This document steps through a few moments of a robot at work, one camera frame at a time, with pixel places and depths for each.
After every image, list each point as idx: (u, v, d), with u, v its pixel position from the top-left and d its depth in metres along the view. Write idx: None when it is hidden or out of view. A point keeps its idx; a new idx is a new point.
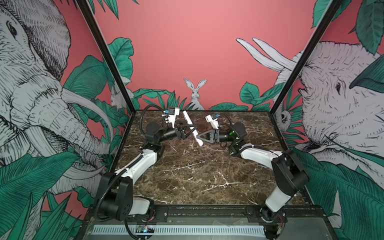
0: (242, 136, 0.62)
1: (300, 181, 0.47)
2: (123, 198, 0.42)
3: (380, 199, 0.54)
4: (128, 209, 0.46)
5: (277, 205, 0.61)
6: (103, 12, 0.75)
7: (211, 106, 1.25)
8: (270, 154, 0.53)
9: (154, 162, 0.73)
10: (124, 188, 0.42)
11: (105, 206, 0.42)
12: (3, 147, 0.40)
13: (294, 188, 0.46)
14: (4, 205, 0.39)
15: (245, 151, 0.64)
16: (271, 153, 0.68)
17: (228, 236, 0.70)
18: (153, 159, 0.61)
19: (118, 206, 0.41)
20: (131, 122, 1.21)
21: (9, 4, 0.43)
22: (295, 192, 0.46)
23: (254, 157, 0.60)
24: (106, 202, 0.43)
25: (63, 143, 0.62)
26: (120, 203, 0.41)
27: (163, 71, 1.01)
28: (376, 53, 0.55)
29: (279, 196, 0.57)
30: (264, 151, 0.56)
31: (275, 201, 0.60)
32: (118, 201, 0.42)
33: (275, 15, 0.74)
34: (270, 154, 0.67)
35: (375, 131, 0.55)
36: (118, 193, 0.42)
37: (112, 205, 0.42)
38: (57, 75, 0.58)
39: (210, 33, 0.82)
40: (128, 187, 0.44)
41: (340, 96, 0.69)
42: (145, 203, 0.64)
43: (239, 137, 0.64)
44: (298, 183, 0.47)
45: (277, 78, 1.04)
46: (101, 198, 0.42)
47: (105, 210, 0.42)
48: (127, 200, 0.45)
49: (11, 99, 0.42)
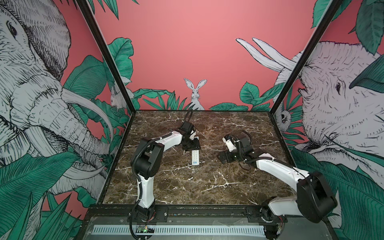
0: (246, 150, 0.68)
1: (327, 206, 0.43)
2: (154, 159, 0.51)
3: (379, 199, 0.54)
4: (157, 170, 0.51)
5: (279, 208, 0.60)
6: (103, 12, 0.75)
7: (211, 106, 1.25)
8: (295, 174, 0.48)
9: (179, 143, 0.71)
10: (157, 151, 0.52)
11: (139, 164, 0.52)
12: (3, 147, 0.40)
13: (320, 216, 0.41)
14: (4, 205, 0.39)
15: (261, 162, 0.59)
16: (295, 172, 0.48)
17: (228, 236, 0.70)
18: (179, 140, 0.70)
19: (149, 167, 0.51)
20: (131, 122, 1.21)
21: (9, 4, 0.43)
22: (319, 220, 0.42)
23: (273, 171, 0.55)
24: (140, 161, 0.53)
25: (63, 143, 0.62)
26: (151, 164, 0.51)
27: (163, 71, 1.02)
28: (376, 53, 0.55)
29: (289, 210, 0.55)
30: (286, 167, 0.51)
31: (279, 207, 0.60)
32: (150, 162, 0.51)
33: (275, 14, 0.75)
34: (293, 173, 0.48)
35: (375, 131, 0.55)
36: (152, 154, 0.52)
37: (144, 164, 0.52)
38: (57, 75, 0.58)
39: (210, 33, 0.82)
40: (161, 151, 0.54)
41: (340, 96, 0.69)
42: (151, 197, 0.66)
43: (252, 152, 0.64)
44: (325, 210, 0.42)
45: (277, 78, 1.04)
46: (138, 154, 0.53)
47: (139, 167, 0.52)
48: (157, 163, 0.54)
49: (10, 99, 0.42)
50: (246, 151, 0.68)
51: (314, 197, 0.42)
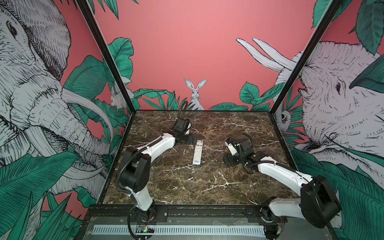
0: (247, 153, 0.67)
1: (331, 211, 0.42)
2: (141, 171, 0.47)
3: (380, 199, 0.54)
4: (145, 182, 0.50)
5: (279, 209, 0.60)
6: (103, 12, 0.75)
7: (211, 106, 1.25)
8: (298, 179, 0.47)
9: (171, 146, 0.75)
10: (144, 163, 0.46)
11: (125, 177, 0.47)
12: (3, 147, 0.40)
13: (325, 220, 0.41)
14: (4, 205, 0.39)
15: (263, 165, 0.58)
16: (298, 176, 0.48)
17: (228, 236, 0.70)
18: (170, 143, 0.64)
19: (136, 180, 0.46)
20: (131, 122, 1.21)
21: (9, 4, 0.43)
22: (324, 224, 0.41)
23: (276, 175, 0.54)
24: (127, 173, 0.48)
25: (63, 143, 0.62)
26: (138, 178, 0.46)
27: (163, 71, 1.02)
28: (376, 53, 0.55)
29: (289, 212, 0.55)
30: (289, 171, 0.51)
31: (280, 208, 0.60)
32: (137, 175, 0.46)
33: (275, 14, 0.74)
34: (296, 177, 0.48)
35: (375, 131, 0.55)
36: (138, 167, 0.46)
37: (131, 178, 0.47)
38: (57, 75, 0.58)
39: (210, 33, 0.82)
40: (147, 163, 0.48)
41: (340, 96, 0.69)
42: (149, 199, 0.65)
43: (253, 155, 0.63)
44: (329, 214, 0.42)
45: (277, 78, 1.04)
46: (123, 167, 0.48)
47: (125, 180, 0.47)
48: (144, 175, 0.49)
49: (11, 99, 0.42)
50: (246, 154, 0.67)
51: (318, 201, 0.42)
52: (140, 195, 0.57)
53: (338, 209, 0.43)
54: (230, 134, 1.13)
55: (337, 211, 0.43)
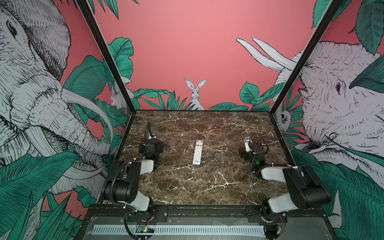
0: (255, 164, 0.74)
1: (314, 192, 0.45)
2: (132, 179, 0.47)
3: (380, 199, 0.54)
4: (134, 196, 0.49)
5: (278, 206, 0.61)
6: (103, 12, 0.75)
7: (211, 106, 1.25)
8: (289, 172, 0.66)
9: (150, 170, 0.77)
10: (135, 168, 0.48)
11: (114, 190, 0.45)
12: (3, 147, 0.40)
13: (305, 197, 0.44)
14: (4, 205, 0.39)
15: (266, 170, 0.65)
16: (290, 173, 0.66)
17: (229, 236, 0.70)
18: (151, 167, 0.67)
19: (127, 190, 0.45)
20: (131, 122, 1.21)
21: (9, 4, 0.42)
22: (308, 205, 0.43)
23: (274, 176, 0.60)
24: (116, 187, 0.45)
25: (63, 143, 0.62)
26: (129, 186, 0.45)
27: (162, 71, 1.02)
28: (376, 53, 0.55)
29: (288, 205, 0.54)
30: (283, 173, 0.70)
31: (278, 203, 0.60)
32: (127, 185, 0.45)
33: (275, 14, 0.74)
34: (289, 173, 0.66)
35: (375, 131, 0.55)
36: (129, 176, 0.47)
37: (120, 190, 0.45)
38: (57, 75, 0.58)
39: (210, 33, 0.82)
40: (137, 171, 0.49)
41: (340, 96, 0.69)
42: (146, 199, 0.65)
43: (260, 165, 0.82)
44: (311, 193, 0.45)
45: (277, 78, 1.04)
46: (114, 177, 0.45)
47: (114, 195, 0.44)
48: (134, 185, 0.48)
49: (11, 99, 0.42)
50: (256, 162, 0.73)
51: (298, 179, 0.47)
52: (135, 201, 0.55)
53: (323, 194, 0.44)
54: (230, 134, 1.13)
55: (322, 195, 0.44)
